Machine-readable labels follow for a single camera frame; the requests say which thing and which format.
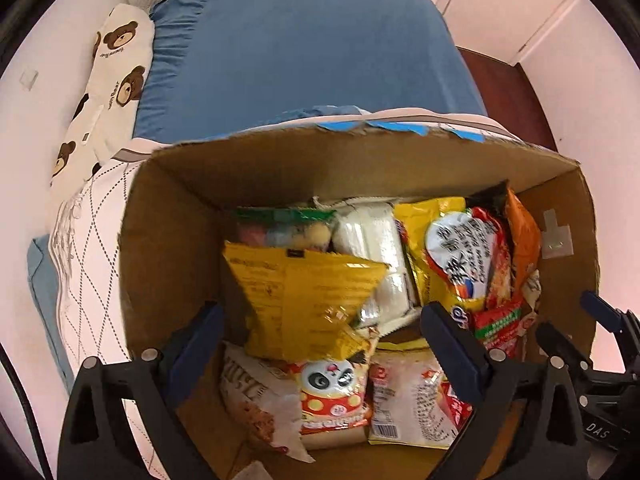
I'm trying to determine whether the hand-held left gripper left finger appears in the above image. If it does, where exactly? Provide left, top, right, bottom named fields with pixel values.
left=57, top=300, right=226, bottom=480

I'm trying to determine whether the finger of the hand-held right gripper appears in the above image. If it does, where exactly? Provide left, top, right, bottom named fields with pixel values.
left=535, top=322, right=595, bottom=370
left=580, top=290, right=640, bottom=342

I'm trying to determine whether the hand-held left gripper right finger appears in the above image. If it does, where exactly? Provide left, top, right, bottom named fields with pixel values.
left=419, top=301, right=593, bottom=480

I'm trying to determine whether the cardboard box with blue print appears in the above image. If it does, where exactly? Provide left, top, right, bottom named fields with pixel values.
left=117, top=122, right=601, bottom=480

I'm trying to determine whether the orange snack packet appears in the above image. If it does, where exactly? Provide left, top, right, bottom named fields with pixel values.
left=505, top=182, right=543, bottom=291

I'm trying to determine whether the yellow printed snack packet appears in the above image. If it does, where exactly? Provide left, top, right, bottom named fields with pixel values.
left=221, top=240, right=391, bottom=361

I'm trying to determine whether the candy bag with green top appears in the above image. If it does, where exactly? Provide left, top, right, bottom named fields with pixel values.
left=232, top=205, right=338, bottom=253

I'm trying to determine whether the red green snack packet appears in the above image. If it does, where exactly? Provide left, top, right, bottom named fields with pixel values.
left=472, top=300, right=538, bottom=356

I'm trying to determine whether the white red snack packet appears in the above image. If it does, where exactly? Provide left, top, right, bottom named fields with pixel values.
left=367, top=347, right=473, bottom=448

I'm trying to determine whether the beige snack packet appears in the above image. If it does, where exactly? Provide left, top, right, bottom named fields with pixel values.
left=220, top=342, right=316, bottom=463

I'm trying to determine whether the yellow snack bag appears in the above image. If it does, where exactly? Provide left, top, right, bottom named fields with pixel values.
left=395, top=197, right=468, bottom=306

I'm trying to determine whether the red white noodle packet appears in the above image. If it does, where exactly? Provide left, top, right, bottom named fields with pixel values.
left=425, top=207, right=512, bottom=311

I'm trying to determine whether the panda print snack packet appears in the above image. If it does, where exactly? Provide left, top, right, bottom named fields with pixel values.
left=287, top=350, right=373, bottom=448

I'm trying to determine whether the white wrapped snack packet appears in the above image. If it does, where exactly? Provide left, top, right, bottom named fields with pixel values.
left=330, top=200, right=423, bottom=323

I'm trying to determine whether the blue bed sheet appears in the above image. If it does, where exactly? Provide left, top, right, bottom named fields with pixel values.
left=27, top=234, right=76, bottom=393

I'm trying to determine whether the bear print pillow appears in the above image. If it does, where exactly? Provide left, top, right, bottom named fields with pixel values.
left=49, top=2, right=156, bottom=188

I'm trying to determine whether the blue ruffled duvet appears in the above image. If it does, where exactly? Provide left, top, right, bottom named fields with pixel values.
left=132, top=0, right=488, bottom=143

